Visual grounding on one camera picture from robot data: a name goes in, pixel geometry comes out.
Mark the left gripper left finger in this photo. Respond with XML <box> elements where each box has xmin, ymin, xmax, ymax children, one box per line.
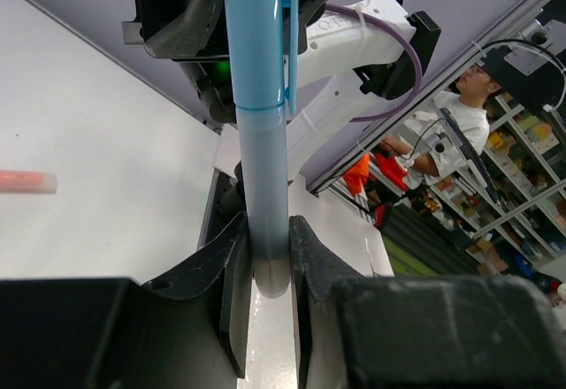
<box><xmin>1</xmin><ymin>214</ymin><xmax>251</xmax><ymax>388</ymax></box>

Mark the blue marker cap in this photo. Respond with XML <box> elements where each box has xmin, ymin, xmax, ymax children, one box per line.
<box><xmin>224</xmin><ymin>0</ymin><xmax>300</xmax><ymax>114</ymax></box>

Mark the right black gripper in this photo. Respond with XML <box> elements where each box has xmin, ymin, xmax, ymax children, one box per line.
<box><xmin>123</xmin><ymin>0</ymin><xmax>327</xmax><ymax>123</ymax></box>

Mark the red handheld tool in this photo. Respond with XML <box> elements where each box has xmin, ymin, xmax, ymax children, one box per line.
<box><xmin>375</xmin><ymin>153</ymin><xmax>408</xmax><ymax>192</ymax></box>

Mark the metal storage shelf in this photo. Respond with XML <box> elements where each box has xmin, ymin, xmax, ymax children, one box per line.
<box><xmin>431</xmin><ymin>94</ymin><xmax>565</xmax><ymax>267</ymax></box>

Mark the blue pastel highlighter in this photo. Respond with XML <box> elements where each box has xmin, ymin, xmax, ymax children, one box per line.
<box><xmin>225</xmin><ymin>0</ymin><xmax>290</xmax><ymax>298</ymax></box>

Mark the person in white shirt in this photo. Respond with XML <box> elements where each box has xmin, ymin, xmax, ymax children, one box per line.
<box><xmin>379</xmin><ymin>65</ymin><xmax>501</xmax><ymax>190</ymax></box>

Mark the orange pastel highlighter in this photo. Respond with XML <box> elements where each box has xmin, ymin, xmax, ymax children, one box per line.
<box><xmin>1</xmin><ymin>170</ymin><xmax>57</xmax><ymax>194</ymax></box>

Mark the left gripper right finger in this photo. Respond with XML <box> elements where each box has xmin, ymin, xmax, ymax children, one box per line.
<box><xmin>289</xmin><ymin>216</ymin><xmax>565</xmax><ymax>388</ymax></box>

